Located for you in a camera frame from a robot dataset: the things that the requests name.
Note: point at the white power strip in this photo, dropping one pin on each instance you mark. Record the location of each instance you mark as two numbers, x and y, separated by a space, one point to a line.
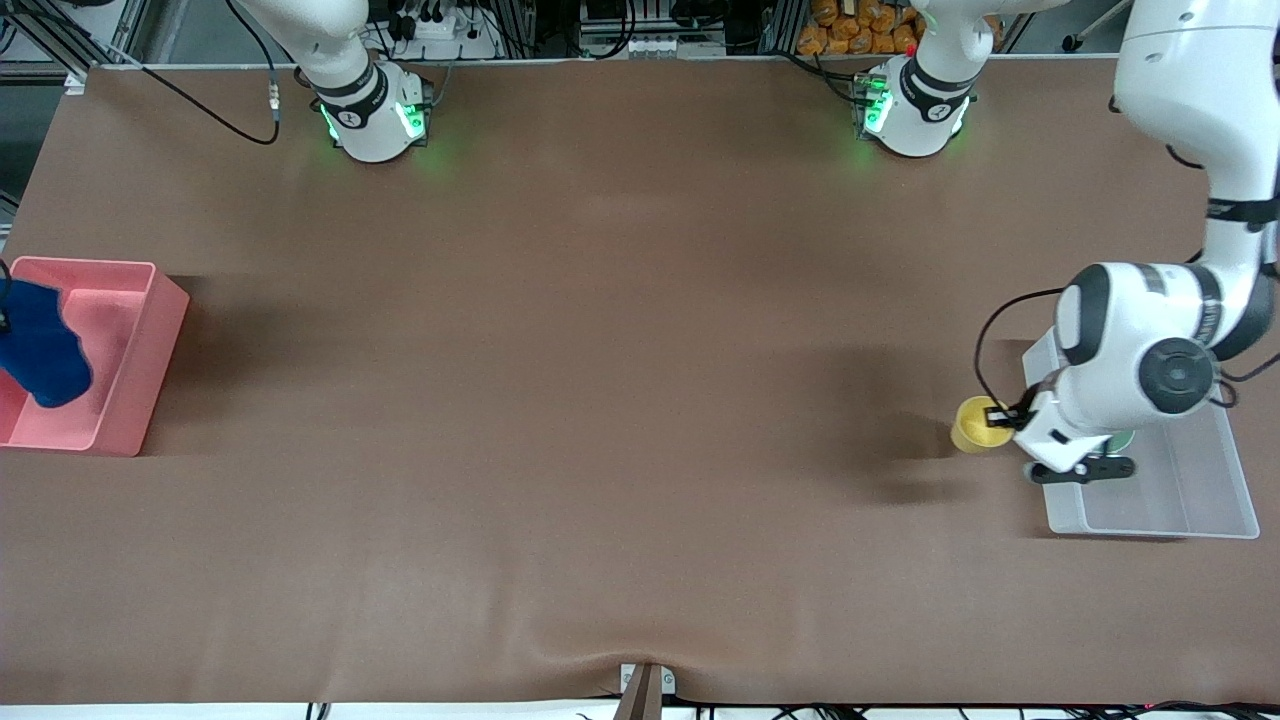
440 28

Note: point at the yellow cup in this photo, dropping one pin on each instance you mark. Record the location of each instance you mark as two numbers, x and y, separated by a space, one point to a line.
972 432

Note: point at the white terminal block device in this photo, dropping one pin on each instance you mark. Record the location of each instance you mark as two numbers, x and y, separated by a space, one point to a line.
650 45

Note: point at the green bowl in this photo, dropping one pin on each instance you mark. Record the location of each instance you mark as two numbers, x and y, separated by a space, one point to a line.
1123 441

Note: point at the pink plastic bin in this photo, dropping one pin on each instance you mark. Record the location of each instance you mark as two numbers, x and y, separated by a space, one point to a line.
140 400

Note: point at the blue cloth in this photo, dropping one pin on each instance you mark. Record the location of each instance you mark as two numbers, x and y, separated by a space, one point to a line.
45 350

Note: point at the pile of orange objects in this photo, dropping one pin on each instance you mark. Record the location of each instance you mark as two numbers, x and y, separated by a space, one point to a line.
860 28

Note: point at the clear plastic bin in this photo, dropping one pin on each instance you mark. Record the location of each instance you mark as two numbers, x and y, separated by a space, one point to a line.
1200 500

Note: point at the metal table clamp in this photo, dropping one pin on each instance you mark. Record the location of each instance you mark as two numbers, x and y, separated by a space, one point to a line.
645 690

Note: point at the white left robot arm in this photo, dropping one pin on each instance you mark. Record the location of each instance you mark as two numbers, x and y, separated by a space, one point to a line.
1180 80

